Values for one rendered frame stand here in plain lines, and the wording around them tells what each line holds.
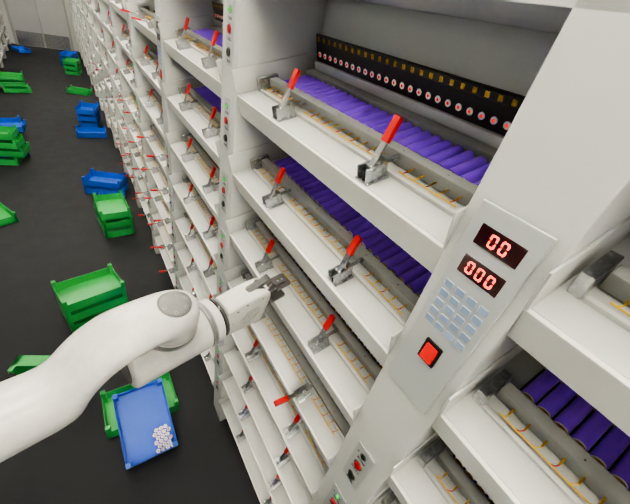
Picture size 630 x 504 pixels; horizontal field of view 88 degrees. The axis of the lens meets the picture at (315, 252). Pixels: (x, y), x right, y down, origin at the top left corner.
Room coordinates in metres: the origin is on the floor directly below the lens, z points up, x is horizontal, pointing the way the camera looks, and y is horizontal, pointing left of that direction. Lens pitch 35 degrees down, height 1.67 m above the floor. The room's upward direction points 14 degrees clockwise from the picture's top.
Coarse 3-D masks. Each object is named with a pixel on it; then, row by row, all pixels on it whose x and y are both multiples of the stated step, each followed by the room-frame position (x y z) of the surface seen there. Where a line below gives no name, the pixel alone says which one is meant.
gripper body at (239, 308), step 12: (240, 288) 0.44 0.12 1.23; (216, 300) 0.41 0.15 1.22; (228, 300) 0.41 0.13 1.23; (240, 300) 0.42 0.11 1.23; (252, 300) 0.43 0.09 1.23; (264, 300) 0.45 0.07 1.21; (228, 312) 0.39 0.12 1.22; (240, 312) 0.40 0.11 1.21; (252, 312) 0.43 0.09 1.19; (228, 324) 0.38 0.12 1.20; (240, 324) 0.42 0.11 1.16
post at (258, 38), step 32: (224, 0) 0.84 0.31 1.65; (256, 0) 0.79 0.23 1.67; (288, 0) 0.84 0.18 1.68; (320, 0) 0.89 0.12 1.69; (224, 32) 0.84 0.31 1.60; (256, 32) 0.80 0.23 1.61; (288, 32) 0.85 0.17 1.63; (320, 32) 0.90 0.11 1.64; (224, 64) 0.83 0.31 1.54; (256, 64) 0.80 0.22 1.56; (256, 128) 0.81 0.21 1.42; (224, 160) 0.82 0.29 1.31; (224, 224) 0.80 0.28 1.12; (224, 288) 0.79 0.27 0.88; (224, 416) 0.79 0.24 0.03
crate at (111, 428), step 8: (160, 376) 0.90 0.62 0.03; (168, 376) 0.91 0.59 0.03; (128, 384) 0.81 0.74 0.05; (168, 384) 0.89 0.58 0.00; (104, 392) 0.74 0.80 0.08; (112, 392) 0.77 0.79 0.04; (120, 392) 0.79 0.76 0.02; (168, 392) 0.85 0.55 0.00; (104, 400) 0.73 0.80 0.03; (112, 400) 0.75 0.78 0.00; (168, 400) 0.81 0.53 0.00; (176, 400) 0.78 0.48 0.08; (104, 408) 0.70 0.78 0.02; (112, 408) 0.71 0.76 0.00; (176, 408) 0.77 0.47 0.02; (104, 416) 0.65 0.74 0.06; (112, 416) 0.68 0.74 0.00; (112, 424) 0.65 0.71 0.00; (112, 432) 0.60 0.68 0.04
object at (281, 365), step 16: (224, 272) 0.76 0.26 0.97; (240, 272) 0.80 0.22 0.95; (256, 336) 0.61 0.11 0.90; (272, 336) 0.60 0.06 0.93; (272, 352) 0.55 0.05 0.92; (288, 368) 0.51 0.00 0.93; (288, 384) 0.47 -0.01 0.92; (304, 384) 0.47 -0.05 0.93; (304, 400) 0.44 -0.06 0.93; (304, 416) 0.40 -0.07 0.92; (320, 416) 0.40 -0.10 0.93; (320, 432) 0.37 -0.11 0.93; (336, 432) 0.38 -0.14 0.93; (320, 448) 0.34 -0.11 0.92; (336, 448) 0.34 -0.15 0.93
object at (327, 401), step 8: (272, 312) 0.65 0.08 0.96; (264, 320) 0.64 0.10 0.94; (272, 320) 0.63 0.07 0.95; (280, 328) 0.60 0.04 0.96; (288, 336) 0.58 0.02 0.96; (288, 344) 0.56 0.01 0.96; (296, 352) 0.54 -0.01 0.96; (304, 360) 0.52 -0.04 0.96; (304, 368) 0.50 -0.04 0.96; (304, 376) 0.49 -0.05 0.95; (312, 376) 0.48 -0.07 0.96; (320, 384) 0.46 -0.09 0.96; (320, 392) 0.44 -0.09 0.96; (328, 400) 0.43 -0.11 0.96; (328, 408) 0.41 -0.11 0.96; (336, 408) 0.41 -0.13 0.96; (336, 416) 0.40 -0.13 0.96; (336, 424) 0.39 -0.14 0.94; (344, 424) 0.38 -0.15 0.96; (344, 432) 0.37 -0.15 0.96
